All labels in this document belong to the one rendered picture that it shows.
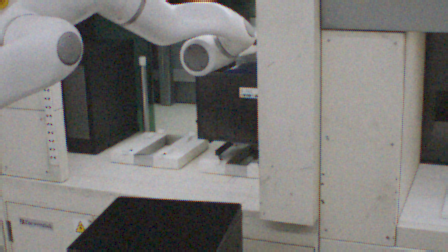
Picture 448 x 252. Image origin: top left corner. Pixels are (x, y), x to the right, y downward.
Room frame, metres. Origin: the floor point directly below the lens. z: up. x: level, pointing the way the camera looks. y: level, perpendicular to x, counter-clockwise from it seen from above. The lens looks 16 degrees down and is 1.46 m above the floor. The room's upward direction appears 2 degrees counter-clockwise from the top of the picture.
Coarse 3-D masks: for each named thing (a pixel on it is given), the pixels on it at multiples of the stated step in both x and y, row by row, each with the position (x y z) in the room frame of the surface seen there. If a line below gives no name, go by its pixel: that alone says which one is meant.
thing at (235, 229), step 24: (120, 216) 1.36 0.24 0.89; (144, 216) 1.35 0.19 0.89; (168, 216) 1.34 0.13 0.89; (192, 216) 1.33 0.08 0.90; (216, 216) 1.31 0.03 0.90; (240, 216) 1.27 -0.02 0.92; (96, 240) 1.23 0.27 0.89; (120, 240) 1.35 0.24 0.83; (144, 240) 1.35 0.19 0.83; (168, 240) 1.34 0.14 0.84; (192, 240) 1.33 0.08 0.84; (216, 240) 1.31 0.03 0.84; (240, 240) 1.27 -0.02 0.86
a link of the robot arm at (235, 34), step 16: (144, 0) 1.32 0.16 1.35; (160, 0) 1.37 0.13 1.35; (144, 16) 1.32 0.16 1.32; (160, 16) 1.35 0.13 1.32; (176, 16) 1.39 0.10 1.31; (192, 16) 1.40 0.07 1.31; (208, 16) 1.40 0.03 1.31; (224, 16) 1.42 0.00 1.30; (240, 16) 1.48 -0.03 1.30; (144, 32) 1.35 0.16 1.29; (160, 32) 1.36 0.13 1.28; (176, 32) 1.38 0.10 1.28; (192, 32) 1.39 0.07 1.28; (208, 32) 1.39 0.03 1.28; (224, 32) 1.41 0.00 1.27; (240, 32) 1.44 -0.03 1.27; (224, 48) 1.46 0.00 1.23; (240, 48) 1.46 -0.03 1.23
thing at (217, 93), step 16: (208, 80) 1.67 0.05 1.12; (224, 80) 1.66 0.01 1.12; (240, 80) 1.64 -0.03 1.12; (256, 80) 1.62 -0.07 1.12; (208, 96) 1.67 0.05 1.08; (224, 96) 1.66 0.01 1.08; (240, 96) 1.64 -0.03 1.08; (256, 96) 1.62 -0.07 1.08; (208, 112) 1.67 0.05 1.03; (224, 112) 1.66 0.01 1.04; (240, 112) 1.64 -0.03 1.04; (256, 112) 1.62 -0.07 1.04; (208, 128) 1.67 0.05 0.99; (224, 128) 1.66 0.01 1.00; (240, 128) 1.64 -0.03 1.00; (256, 128) 1.62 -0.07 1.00; (224, 144) 1.72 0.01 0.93; (256, 144) 1.62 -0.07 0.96
